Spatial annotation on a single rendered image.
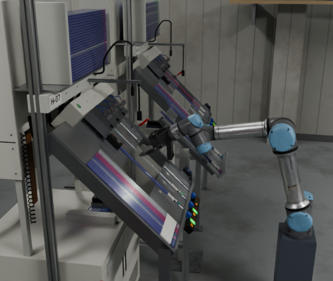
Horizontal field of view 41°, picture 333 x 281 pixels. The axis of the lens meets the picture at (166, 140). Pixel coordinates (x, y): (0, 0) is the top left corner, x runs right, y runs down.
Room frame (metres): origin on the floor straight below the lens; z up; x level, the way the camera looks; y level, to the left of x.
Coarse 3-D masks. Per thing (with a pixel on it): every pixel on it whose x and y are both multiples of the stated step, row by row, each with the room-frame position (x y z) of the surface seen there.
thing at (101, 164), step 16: (96, 160) 1.76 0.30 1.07; (112, 160) 1.85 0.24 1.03; (112, 176) 1.74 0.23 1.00; (128, 176) 1.84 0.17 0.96; (128, 192) 1.73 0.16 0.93; (144, 192) 1.82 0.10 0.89; (144, 208) 1.71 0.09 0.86; (160, 208) 1.81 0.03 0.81; (160, 224) 1.70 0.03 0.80; (176, 224) 1.79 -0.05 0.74
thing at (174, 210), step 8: (168, 168) 2.23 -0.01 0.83; (160, 176) 2.09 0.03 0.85; (168, 176) 2.16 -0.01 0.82; (176, 176) 2.23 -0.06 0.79; (168, 184) 2.08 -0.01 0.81; (176, 184) 2.15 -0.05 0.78; (184, 184) 2.20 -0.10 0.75; (152, 192) 1.90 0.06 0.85; (160, 192) 1.95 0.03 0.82; (176, 192) 2.07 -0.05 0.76; (184, 192) 2.13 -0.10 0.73; (160, 200) 1.89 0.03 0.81; (168, 200) 1.94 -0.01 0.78; (184, 200) 2.06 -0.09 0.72; (168, 208) 1.88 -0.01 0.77; (176, 208) 1.94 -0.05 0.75; (176, 216) 1.87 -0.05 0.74
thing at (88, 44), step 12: (72, 12) 2.02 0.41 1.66; (84, 12) 2.02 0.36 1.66; (96, 12) 2.18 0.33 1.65; (72, 24) 1.86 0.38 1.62; (84, 24) 2.00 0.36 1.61; (96, 24) 2.17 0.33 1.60; (72, 36) 1.85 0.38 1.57; (84, 36) 1.99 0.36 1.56; (96, 36) 2.16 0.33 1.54; (72, 48) 1.84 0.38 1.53; (84, 48) 1.99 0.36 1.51; (96, 48) 2.15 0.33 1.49; (72, 60) 1.84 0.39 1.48; (84, 60) 1.98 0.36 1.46; (96, 60) 2.14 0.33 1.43; (72, 72) 1.82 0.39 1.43; (84, 72) 1.97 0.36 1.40
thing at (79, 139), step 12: (60, 132) 1.76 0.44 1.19; (72, 132) 1.83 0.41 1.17; (84, 132) 1.90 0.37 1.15; (120, 132) 2.17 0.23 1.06; (132, 132) 2.27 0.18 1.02; (72, 144) 1.75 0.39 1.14; (84, 144) 1.82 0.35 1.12; (96, 144) 1.89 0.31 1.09; (84, 156) 1.74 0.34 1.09; (120, 156) 1.96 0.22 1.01
